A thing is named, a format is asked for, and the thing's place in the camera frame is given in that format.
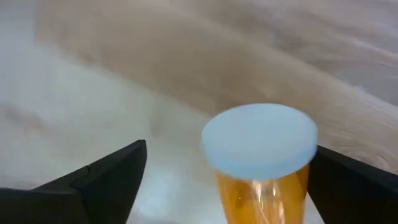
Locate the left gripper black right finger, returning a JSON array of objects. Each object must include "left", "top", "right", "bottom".
[{"left": 307, "top": 146, "right": 398, "bottom": 224}]

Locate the large orange medicine bottle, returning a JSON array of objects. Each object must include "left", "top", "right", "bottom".
[{"left": 201, "top": 103, "right": 318, "bottom": 224}]

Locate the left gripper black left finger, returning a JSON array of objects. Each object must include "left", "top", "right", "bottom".
[{"left": 0, "top": 139, "right": 147, "bottom": 224}]

